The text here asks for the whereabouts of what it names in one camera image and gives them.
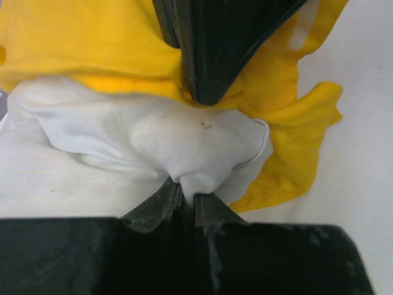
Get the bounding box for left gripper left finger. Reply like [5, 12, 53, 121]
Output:
[1, 180, 190, 294]

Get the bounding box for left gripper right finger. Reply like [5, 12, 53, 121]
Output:
[195, 194, 374, 294]

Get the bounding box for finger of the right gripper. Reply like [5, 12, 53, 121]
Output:
[153, 0, 306, 105]

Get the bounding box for yellow printed pillowcase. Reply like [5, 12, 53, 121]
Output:
[1, 1, 346, 212]

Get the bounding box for white pillow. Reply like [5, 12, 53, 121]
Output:
[1, 76, 273, 218]

